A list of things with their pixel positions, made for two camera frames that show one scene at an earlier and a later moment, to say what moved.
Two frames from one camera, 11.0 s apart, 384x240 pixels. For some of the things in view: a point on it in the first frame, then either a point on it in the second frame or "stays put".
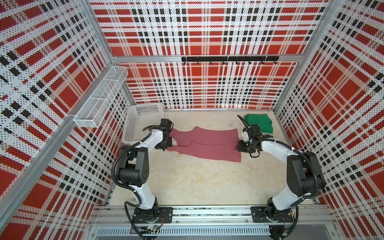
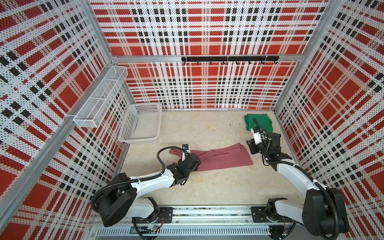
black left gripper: [169, 144] → [196, 167]
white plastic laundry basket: [138, 117] stays put
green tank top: [262, 120] stays put
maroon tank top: [215, 144] → [230, 156]
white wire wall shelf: [93, 110] stays put
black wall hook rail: [230, 59] stays put
